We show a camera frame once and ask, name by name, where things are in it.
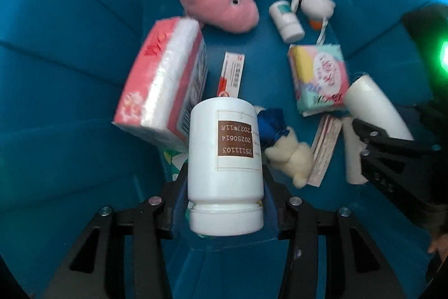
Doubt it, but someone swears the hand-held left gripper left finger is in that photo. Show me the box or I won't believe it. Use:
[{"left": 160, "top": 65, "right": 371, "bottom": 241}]
[{"left": 42, "top": 162, "right": 191, "bottom": 299}]

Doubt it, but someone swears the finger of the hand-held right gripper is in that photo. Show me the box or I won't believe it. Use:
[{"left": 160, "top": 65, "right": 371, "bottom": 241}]
[{"left": 352, "top": 118, "right": 445, "bottom": 166}]

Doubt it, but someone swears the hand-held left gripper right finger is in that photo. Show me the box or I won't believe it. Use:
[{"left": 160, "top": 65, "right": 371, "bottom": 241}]
[{"left": 261, "top": 168, "right": 407, "bottom": 299}]

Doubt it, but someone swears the white paper roll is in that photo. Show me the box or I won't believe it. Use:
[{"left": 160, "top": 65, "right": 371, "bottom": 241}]
[
  {"left": 342, "top": 117, "right": 370, "bottom": 185},
  {"left": 345, "top": 74, "right": 415, "bottom": 142}
]

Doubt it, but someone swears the green yellow wet wipes pack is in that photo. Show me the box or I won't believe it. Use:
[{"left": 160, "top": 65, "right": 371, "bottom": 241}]
[{"left": 163, "top": 148, "right": 191, "bottom": 182}]

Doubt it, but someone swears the white bottle brown label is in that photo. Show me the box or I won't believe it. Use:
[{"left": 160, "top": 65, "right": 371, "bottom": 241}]
[{"left": 187, "top": 96, "right": 265, "bottom": 237}]

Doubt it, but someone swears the cream bear plush blue bow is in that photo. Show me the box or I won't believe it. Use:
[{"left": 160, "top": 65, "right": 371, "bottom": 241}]
[{"left": 257, "top": 106, "right": 314, "bottom": 188}]

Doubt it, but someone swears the colourful pastel tissue pack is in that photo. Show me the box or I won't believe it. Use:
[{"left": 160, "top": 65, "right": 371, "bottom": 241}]
[{"left": 288, "top": 44, "right": 351, "bottom": 116}]

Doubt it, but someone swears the large pink tissue pack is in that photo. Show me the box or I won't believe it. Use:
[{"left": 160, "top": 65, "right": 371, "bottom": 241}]
[{"left": 112, "top": 17, "right": 209, "bottom": 152}]

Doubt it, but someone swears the slim white red box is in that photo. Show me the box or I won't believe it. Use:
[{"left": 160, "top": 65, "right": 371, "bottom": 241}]
[{"left": 217, "top": 52, "right": 246, "bottom": 98}]

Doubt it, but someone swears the small white bottle teal label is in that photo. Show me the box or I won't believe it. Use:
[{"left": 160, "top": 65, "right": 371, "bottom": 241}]
[{"left": 269, "top": 1, "right": 306, "bottom": 42}]

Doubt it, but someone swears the blue plastic storage crate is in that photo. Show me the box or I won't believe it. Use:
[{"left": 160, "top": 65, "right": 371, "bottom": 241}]
[{"left": 0, "top": 0, "right": 448, "bottom": 299}]

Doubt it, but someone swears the person's right hand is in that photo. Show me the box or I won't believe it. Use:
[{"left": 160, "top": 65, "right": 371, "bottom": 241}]
[{"left": 428, "top": 235, "right": 448, "bottom": 256}]

